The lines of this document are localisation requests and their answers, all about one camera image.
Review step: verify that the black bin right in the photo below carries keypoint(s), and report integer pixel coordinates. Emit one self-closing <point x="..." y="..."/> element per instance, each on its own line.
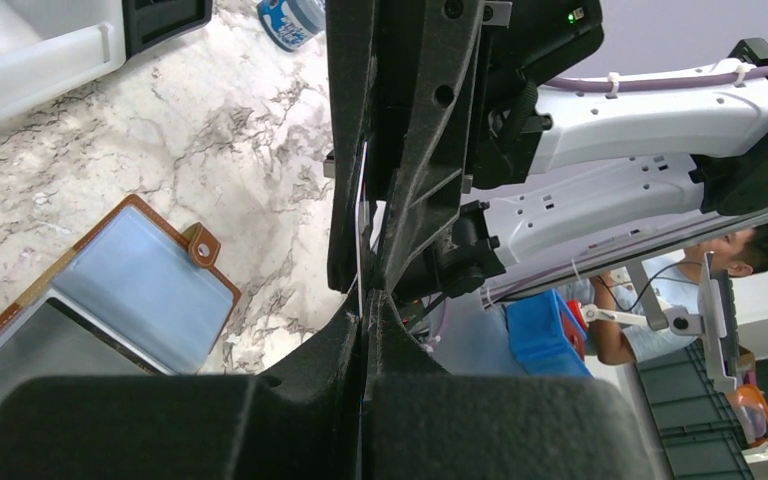
<point x="150" y="22"/>

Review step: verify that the blue box in background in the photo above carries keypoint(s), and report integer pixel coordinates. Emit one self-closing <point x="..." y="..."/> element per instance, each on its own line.
<point x="546" y="337"/>

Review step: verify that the person in background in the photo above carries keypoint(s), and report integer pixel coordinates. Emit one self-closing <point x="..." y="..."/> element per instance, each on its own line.
<point x="740" y="254"/>

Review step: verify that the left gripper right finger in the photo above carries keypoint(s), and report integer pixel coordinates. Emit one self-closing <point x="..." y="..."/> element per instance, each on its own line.
<point x="420" y="422"/>

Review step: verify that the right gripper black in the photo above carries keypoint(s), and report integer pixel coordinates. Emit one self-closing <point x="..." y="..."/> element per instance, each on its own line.
<point x="523" y="45"/>

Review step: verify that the blue white small jar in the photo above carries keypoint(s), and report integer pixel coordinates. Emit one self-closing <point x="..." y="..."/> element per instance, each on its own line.
<point x="292" y="23"/>

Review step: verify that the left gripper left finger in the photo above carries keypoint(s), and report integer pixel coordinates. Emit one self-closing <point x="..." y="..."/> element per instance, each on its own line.
<point x="296" y="420"/>

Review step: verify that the brown leather card holder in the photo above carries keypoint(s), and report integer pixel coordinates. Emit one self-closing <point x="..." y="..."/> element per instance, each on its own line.
<point x="157" y="291"/>

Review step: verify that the white bin middle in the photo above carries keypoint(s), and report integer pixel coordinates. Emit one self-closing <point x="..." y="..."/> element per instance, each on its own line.
<point x="48" y="48"/>

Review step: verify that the grey card in holder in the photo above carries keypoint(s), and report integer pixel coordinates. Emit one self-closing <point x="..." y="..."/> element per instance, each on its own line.
<point x="55" y="340"/>

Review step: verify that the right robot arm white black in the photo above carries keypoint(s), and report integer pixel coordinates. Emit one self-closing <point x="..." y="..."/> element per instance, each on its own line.
<point x="632" y="165"/>

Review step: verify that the white card edge-on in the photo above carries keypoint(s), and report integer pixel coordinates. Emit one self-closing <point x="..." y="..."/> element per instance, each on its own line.
<point x="361" y="223"/>

